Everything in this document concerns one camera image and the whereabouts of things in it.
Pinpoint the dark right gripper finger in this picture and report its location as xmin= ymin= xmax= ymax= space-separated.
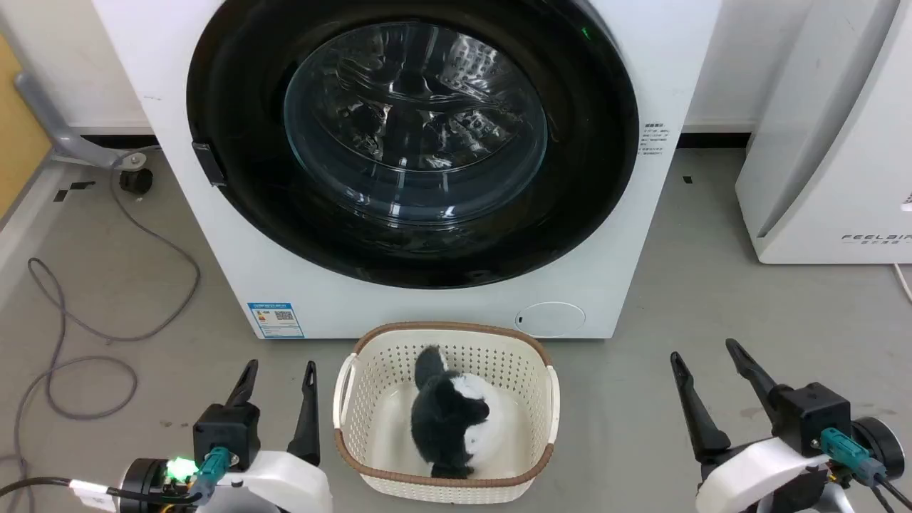
xmin=725 ymin=338 xmax=793 ymax=430
xmin=669 ymin=351 xmax=733 ymax=465

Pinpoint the black and white plush toy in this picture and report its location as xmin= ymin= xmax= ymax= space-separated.
xmin=410 ymin=346 xmax=492 ymax=480

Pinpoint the grey floor cable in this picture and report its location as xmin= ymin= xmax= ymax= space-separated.
xmin=0 ymin=148 xmax=201 ymax=492

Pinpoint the black round glass washer door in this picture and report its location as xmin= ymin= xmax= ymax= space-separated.
xmin=186 ymin=0 xmax=640 ymax=290

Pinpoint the small printed text label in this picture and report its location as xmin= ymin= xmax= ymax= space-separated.
xmin=641 ymin=122 xmax=668 ymax=157

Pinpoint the round white filter cover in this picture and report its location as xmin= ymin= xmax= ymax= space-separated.
xmin=516 ymin=301 xmax=586 ymax=338

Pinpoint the black washer door latch handle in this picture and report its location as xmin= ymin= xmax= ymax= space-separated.
xmin=192 ymin=142 xmax=228 ymax=187

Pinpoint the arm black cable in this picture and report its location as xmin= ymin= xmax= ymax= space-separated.
xmin=819 ymin=427 xmax=912 ymax=513
xmin=0 ymin=447 xmax=240 ymax=508

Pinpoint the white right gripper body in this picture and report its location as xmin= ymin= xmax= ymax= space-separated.
xmin=695 ymin=434 xmax=833 ymax=513

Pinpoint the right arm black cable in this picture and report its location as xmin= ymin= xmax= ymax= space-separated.
xmin=819 ymin=427 xmax=912 ymax=513

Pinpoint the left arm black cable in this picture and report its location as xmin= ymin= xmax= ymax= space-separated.
xmin=0 ymin=447 xmax=240 ymax=508

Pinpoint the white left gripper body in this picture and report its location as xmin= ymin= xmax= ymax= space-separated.
xmin=211 ymin=450 xmax=333 ymax=513

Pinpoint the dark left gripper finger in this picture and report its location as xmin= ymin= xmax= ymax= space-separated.
xmin=287 ymin=361 xmax=322 ymax=468
xmin=226 ymin=359 xmax=259 ymax=408

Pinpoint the cream perforated laundry basket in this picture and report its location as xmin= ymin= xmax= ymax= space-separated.
xmin=333 ymin=321 xmax=561 ymax=504

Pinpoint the white air purifier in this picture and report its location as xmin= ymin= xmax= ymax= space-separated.
xmin=735 ymin=0 xmax=912 ymax=265

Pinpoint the white front-load washing machine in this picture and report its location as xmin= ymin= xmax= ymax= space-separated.
xmin=91 ymin=0 xmax=723 ymax=341

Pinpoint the yellow wooden panel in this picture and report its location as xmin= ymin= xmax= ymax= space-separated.
xmin=0 ymin=34 xmax=53 ymax=221

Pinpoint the grey metal stand leg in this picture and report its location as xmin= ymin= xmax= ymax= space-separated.
xmin=13 ymin=71 xmax=162 ymax=170

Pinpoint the black caster wheel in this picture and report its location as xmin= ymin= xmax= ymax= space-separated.
xmin=118 ymin=167 xmax=154 ymax=195

